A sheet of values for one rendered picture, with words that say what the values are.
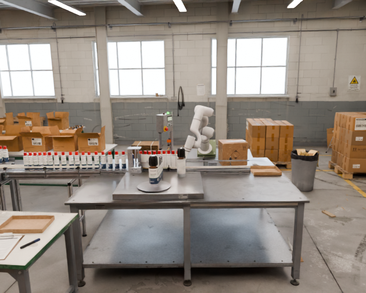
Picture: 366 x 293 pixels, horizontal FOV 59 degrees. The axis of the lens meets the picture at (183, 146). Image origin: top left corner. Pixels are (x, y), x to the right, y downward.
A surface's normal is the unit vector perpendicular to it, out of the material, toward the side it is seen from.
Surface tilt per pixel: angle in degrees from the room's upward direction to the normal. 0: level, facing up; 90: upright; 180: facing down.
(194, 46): 90
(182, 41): 90
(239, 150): 90
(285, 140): 89
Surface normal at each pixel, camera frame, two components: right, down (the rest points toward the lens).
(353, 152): -0.11, 0.21
